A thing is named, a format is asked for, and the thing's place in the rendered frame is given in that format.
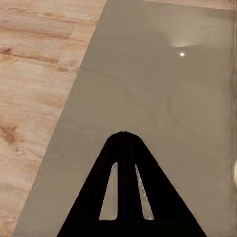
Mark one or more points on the coffee table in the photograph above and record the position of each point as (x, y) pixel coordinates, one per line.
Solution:
(168, 74)

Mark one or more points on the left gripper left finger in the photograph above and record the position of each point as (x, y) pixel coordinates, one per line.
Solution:
(83, 218)

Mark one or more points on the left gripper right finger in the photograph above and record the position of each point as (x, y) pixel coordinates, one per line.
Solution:
(172, 217)

